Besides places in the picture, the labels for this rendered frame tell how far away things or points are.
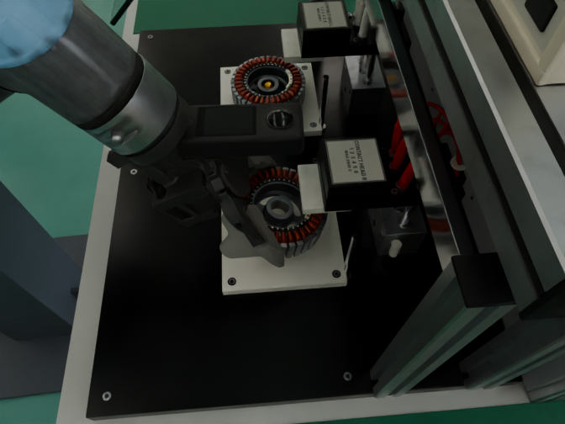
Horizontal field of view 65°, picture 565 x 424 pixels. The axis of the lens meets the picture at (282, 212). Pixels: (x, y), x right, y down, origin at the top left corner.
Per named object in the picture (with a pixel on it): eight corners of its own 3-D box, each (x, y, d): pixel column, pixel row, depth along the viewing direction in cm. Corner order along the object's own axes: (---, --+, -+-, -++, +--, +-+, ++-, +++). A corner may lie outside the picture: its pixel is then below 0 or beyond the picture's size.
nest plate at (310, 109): (221, 141, 66) (220, 135, 65) (221, 72, 74) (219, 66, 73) (321, 135, 67) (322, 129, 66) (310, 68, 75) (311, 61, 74)
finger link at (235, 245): (247, 275, 52) (206, 211, 49) (292, 261, 50) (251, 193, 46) (240, 293, 49) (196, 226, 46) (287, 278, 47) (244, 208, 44)
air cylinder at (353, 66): (346, 115, 69) (351, 88, 65) (340, 82, 73) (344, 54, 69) (379, 113, 69) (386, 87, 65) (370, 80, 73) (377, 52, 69)
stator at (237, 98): (230, 124, 67) (228, 105, 64) (234, 72, 73) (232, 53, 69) (305, 123, 67) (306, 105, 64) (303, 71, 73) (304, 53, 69)
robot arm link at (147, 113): (148, 37, 36) (139, 111, 32) (185, 75, 39) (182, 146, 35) (83, 77, 39) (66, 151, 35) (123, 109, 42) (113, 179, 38)
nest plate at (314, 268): (223, 295, 54) (221, 291, 53) (222, 193, 62) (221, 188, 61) (346, 286, 54) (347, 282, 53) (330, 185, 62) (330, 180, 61)
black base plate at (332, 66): (92, 421, 48) (84, 417, 47) (143, 40, 82) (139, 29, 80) (514, 384, 50) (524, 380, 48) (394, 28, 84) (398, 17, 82)
